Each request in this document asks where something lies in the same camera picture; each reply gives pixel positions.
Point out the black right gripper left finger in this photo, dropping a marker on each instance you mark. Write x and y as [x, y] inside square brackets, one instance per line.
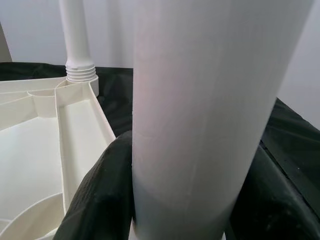
[107, 187]

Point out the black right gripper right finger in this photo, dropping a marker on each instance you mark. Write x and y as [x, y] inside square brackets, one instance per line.
[270, 212]

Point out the white plastic table top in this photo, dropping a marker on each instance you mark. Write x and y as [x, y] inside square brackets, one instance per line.
[30, 150]

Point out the white plastic table leg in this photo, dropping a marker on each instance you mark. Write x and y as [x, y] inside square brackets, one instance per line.
[75, 37]
[200, 100]

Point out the black table cloth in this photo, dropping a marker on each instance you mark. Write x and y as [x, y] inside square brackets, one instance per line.
[287, 130]

